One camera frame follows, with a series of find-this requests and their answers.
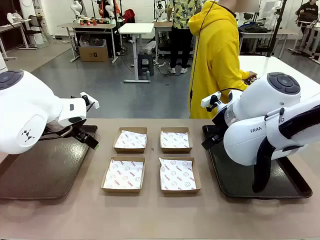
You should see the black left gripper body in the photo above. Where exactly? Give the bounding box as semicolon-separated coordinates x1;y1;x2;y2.
71;119;89;141

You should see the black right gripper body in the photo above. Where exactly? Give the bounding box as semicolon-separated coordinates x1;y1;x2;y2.
211;113;230;141

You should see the kraft paper food box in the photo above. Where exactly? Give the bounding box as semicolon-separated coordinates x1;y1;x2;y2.
158;156;202;195
159;126;193;154
112;126;148;154
100;156;146;194

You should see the person's right forearm yellow sleeve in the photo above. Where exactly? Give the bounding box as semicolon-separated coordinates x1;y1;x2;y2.
218;66;251;88

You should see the large black plastic tray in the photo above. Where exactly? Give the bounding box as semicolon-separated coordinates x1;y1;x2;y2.
201;124;313;200

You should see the large brown plastic tray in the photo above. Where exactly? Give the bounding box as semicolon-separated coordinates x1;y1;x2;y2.
0;124;98;200

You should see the person's right hand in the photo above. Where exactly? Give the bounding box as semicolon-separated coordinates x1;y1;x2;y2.
246;70;258;83

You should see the person in yellow hoodie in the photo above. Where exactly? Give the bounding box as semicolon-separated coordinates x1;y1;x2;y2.
187;0;257;120

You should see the brown cardboard box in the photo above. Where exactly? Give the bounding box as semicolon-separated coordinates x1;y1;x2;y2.
79;44;110;63

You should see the large white table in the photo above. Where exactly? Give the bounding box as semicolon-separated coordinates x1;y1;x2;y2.
238;55;320;101

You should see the dark grey plastic stool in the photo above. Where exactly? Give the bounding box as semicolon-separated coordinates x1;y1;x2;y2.
137;53;155;77

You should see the black clothing pile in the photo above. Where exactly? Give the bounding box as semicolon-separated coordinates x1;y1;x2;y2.
239;23;269;34

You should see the person in floral shirt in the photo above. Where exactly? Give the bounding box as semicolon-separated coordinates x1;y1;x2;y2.
166;0;203;75

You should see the wooden-top metal desk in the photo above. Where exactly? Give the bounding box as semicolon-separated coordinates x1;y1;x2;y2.
57;22;119;63

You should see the grey-top workshop table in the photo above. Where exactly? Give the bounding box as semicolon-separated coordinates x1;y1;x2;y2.
238;27;300;60

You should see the black slanted stand pole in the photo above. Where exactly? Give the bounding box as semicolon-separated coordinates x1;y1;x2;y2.
266;0;288;58

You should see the black office chair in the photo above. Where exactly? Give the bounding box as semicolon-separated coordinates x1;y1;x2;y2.
24;14;51;50

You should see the white height-adjustable desk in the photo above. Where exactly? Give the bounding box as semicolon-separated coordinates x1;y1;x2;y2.
118;22;155;84

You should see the grey-top side table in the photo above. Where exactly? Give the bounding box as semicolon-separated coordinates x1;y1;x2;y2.
0;18;32;61

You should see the red bag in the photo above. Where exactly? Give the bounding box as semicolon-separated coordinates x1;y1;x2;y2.
123;8;136;24

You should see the person in black sweatshirt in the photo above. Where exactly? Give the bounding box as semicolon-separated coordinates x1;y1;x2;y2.
296;0;320;60

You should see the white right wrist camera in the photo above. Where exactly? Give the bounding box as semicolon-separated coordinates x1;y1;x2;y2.
201;91;222;108

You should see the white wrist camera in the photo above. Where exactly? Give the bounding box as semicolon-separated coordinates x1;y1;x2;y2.
201;91;222;108
79;92;100;110

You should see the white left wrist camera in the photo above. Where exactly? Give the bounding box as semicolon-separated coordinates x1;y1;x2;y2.
79;92;100;110

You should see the thin black hanging cable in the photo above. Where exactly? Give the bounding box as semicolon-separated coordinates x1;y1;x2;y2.
189;0;217;118

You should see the white cylindrical pedestal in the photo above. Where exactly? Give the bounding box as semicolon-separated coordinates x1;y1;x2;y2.
0;51;8;73

